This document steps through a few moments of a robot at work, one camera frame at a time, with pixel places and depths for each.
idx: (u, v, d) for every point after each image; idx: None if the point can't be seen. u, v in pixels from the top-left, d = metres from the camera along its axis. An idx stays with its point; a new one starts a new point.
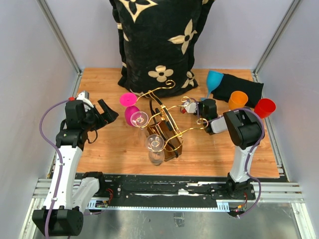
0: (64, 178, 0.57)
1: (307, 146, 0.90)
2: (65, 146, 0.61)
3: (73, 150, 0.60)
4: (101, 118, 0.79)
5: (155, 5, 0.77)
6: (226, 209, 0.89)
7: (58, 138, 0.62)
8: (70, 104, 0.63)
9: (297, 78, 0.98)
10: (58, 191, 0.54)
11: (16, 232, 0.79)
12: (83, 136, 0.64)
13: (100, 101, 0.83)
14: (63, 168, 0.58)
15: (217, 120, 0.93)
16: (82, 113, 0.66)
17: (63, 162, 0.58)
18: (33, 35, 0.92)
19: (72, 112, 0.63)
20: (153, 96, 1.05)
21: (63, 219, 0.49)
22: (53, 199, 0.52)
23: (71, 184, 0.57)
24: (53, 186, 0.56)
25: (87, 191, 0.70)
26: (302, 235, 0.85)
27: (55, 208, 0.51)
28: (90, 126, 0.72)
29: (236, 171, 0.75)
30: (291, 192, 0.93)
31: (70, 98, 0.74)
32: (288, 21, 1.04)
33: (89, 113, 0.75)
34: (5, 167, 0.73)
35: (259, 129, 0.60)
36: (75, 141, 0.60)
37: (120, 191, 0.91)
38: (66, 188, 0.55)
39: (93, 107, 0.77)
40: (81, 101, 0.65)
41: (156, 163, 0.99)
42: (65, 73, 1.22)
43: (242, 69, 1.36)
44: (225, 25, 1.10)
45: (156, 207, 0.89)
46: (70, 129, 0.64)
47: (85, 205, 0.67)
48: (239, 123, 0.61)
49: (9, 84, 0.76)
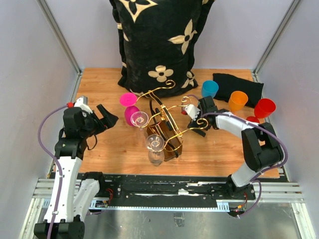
0: (64, 189, 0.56)
1: (306, 146, 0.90)
2: (64, 156, 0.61)
3: (73, 162, 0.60)
4: (100, 123, 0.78)
5: (155, 5, 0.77)
6: (226, 209, 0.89)
7: (57, 148, 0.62)
8: (68, 113, 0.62)
9: (297, 79, 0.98)
10: (58, 204, 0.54)
11: (15, 233, 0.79)
12: (82, 145, 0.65)
13: (99, 105, 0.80)
14: (63, 179, 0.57)
15: (226, 119, 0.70)
16: (81, 121, 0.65)
17: (63, 174, 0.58)
18: (33, 35, 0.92)
19: (70, 121, 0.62)
20: (153, 96, 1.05)
21: (64, 232, 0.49)
22: (54, 213, 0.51)
23: (71, 196, 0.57)
24: (53, 199, 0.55)
25: (87, 197, 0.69)
26: (302, 235, 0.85)
27: (57, 221, 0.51)
28: (90, 132, 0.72)
29: (240, 178, 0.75)
30: (291, 192, 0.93)
31: (68, 104, 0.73)
32: (288, 21, 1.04)
33: (87, 119, 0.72)
34: (5, 166, 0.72)
35: (279, 155, 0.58)
36: (74, 151, 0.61)
37: (120, 191, 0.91)
38: (66, 200, 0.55)
39: (91, 112, 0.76)
40: (79, 109, 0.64)
41: (155, 163, 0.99)
42: (65, 73, 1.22)
43: (242, 69, 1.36)
44: (225, 25, 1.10)
45: (156, 207, 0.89)
46: (69, 138, 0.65)
47: (85, 212, 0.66)
48: (259, 150, 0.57)
49: (9, 83, 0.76)
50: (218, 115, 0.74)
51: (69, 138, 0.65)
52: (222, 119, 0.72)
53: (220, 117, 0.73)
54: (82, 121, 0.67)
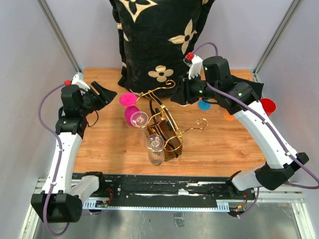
0: (63, 163, 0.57)
1: (306, 147, 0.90)
2: (64, 133, 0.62)
3: (73, 137, 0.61)
4: (99, 99, 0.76)
5: (155, 5, 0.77)
6: (226, 209, 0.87)
7: (58, 125, 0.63)
8: (66, 91, 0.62)
9: (297, 79, 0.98)
10: (57, 177, 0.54)
11: (15, 233, 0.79)
12: (82, 124, 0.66)
13: (93, 82, 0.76)
14: (62, 153, 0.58)
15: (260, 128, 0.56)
16: (79, 100, 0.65)
17: (63, 148, 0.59)
18: (32, 35, 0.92)
19: (68, 99, 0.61)
20: (154, 96, 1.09)
21: (61, 204, 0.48)
22: (52, 184, 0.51)
23: (69, 171, 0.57)
24: (52, 172, 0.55)
25: (86, 185, 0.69)
26: (302, 235, 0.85)
27: (54, 192, 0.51)
28: (90, 110, 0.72)
29: (242, 184, 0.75)
30: (291, 192, 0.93)
31: (66, 81, 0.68)
32: (288, 21, 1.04)
33: (85, 96, 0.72)
34: (5, 166, 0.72)
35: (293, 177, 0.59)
36: (75, 128, 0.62)
37: (120, 191, 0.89)
38: (65, 174, 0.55)
39: (88, 89, 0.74)
40: (77, 88, 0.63)
41: (155, 163, 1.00)
42: (64, 73, 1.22)
43: (242, 69, 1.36)
44: (225, 25, 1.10)
45: (157, 207, 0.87)
46: (69, 116, 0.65)
47: (84, 199, 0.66)
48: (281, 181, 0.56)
49: (10, 84, 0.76)
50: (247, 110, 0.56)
51: (68, 117, 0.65)
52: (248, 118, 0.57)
53: (248, 112, 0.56)
54: (81, 99, 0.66)
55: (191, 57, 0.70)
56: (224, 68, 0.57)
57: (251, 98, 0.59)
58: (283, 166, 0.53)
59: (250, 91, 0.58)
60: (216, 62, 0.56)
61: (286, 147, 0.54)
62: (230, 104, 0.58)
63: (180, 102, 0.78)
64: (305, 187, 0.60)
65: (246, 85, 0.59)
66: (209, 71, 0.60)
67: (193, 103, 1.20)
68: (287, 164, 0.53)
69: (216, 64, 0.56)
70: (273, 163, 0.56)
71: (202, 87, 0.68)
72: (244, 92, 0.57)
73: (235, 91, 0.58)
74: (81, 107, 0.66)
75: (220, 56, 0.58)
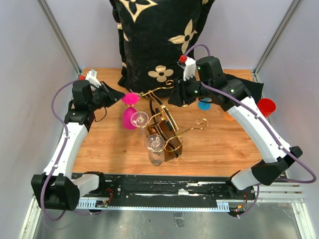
0: (67, 149, 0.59)
1: (306, 148, 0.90)
2: (72, 123, 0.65)
3: (79, 127, 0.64)
4: (109, 96, 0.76)
5: (155, 5, 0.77)
6: (226, 209, 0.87)
7: (67, 116, 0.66)
8: (76, 86, 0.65)
9: (297, 79, 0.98)
10: (59, 160, 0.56)
11: (16, 233, 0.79)
12: (90, 117, 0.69)
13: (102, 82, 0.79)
14: (68, 140, 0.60)
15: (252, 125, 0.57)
16: (89, 94, 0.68)
17: (69, 135, 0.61)
18: (33, 35, 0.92)
19: (79, 93, 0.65)
20: (153, 96, 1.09)
21: (59, 187, 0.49)
22: (54, 167, 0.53)
23: (72, 159, 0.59)
24: (55, 156, 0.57)
25: (87, 180, 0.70)
26: (302, 235, 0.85)
27: (55, 175, 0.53)
28: (98, 106, 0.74)
29: (242, 183, 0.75)
30: (290, 192, 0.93)
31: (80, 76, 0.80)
32: (288, 21, 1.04)
33: (97, 91, 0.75)
34: (5, 166, 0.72)
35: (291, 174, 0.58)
36: (81, 119, 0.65)
37: (120, 191, 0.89)
38: (67, 159, 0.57)
39: (99, 86, 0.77)
40: (87, 83, 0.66)
41: (155, 163, 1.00)
42: (65, 73, 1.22)
43: (241, 69, 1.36)
44: (225, 25, 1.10)
45: (157, 207, 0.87)
46: (78, 109, 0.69)
47: (83, 192, 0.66)
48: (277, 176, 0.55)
49: (10, 84, 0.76)
50: (239, 106, 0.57)
51: (78, 109, 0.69)
52: (240, 114, 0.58)
53: (241, 107, 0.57)
54: (90, 94, 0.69)
55: (184, 59, 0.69)
56: (215, 66, 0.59)
57: (244, 94, 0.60)
58: (277, 159, 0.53)
59: (243, 87, 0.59)
60: (207, 61, 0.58)
61: (279, 141, 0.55)
62: (223, 101, 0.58)
63: (177, 104, 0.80)
64: (304, 182, 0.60)
65: (239, 82, 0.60)
66: (202, 70, 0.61)
67: (193, 103, 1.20)
68: (280, 157, 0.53)
69: (207, 63, 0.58)
70: (267, 157, 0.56)
71: (197, 87, 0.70)
72: (237, 89, 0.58)
73: (227, 87, 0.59)
74: (90, 102, 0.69)
75: (211, 56, 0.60)
